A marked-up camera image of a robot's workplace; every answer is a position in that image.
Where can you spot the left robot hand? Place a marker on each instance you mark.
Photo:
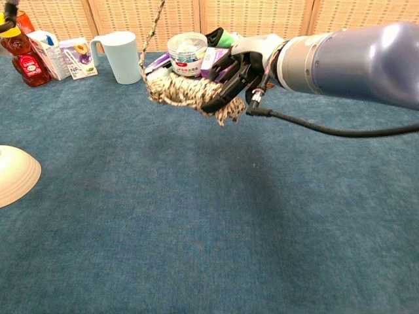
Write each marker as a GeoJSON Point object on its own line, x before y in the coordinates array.
{"type": "Point", "coordinates": [11, 16]}

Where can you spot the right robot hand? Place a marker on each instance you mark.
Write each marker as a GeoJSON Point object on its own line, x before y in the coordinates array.
{"type": "Point", "coordinates": [252, 49]}

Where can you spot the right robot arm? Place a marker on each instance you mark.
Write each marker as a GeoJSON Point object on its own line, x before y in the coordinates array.
{"type": "Point", "coordinates": [353, 62]}

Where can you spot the cream ceramic bowl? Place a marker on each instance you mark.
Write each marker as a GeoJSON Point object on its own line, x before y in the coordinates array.
{"type": "Point", "coordinates": [16, 176]}

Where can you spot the red drink can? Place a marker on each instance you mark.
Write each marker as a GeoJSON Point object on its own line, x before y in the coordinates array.
{"type": "Point", "coordinates": [26, 23]}

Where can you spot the green black cloth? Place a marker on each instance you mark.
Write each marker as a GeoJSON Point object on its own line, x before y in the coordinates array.
{"type": "Point", "coordinates": [226, 37]}

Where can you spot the bamboo folding screen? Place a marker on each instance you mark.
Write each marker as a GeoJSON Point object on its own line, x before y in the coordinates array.
{"type": "Point", "coordinates": [262, 16]}

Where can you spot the purple pad box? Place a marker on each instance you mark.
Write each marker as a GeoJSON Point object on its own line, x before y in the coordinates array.
{"type": "Point", "coordinates": [212, 57]}

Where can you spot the honey bear bottle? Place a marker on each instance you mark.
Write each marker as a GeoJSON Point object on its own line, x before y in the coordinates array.
{"type": "Point", "coordinates": [27, 65]}

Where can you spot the white blue carton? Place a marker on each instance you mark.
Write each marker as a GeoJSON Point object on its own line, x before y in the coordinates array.
{"type": "Point", "coordinates": [46, 55]}

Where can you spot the clear tub of clips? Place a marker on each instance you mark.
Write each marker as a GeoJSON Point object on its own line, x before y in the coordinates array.
{"type": "Point", "coordinates": [186, 55]}

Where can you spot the small purple drink carton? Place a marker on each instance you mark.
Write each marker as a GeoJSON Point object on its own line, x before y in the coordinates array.
{"type": "Point", "coordinates": [80, 59]}

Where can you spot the green scrub brush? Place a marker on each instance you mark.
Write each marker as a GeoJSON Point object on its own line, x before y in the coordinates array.
{"type": "Point", "coordinates": [162, 69]}

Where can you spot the light blue plastic mug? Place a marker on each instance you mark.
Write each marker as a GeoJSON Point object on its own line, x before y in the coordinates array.
{"type": "Point", "coordinates": [122, 59]}

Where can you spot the blue felt table cover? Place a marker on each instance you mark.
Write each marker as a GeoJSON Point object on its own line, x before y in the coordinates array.
{"type": "Point", "coordinates": [196, 229]}

